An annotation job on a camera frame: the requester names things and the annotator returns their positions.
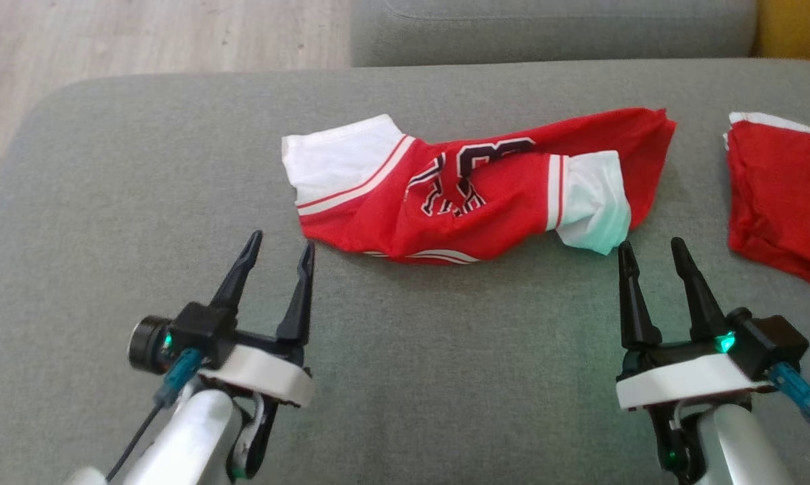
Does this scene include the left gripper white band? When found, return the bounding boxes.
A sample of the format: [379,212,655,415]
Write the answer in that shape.
[199,230,316,480]

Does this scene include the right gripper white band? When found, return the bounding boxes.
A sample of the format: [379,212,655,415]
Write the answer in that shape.
[615,236,773,484]

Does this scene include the red shorts with white stripe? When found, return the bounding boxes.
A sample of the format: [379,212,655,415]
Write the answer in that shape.
[723,111,810,291]

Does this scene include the red white basketball jersey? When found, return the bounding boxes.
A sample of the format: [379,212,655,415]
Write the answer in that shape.
[281,107,677,266]

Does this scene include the grey sofa seat cushion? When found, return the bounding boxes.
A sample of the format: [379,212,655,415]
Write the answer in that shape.
[0,57,810,485]

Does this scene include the grey sofa side cushion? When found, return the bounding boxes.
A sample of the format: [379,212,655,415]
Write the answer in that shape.
[349,0,760,67]

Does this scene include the yellow pillow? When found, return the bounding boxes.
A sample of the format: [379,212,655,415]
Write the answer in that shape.
[753,0,810,62]

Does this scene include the left cable with teal plug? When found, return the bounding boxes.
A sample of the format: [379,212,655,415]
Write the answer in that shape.
[105,348,205,483]

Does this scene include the cable with teal plug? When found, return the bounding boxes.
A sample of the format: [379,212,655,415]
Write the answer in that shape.
[768,362,810,447]
[105,348,205,483]

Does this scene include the right cable with teal plug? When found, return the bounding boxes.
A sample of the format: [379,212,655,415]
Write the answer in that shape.
[768,362,810,447]

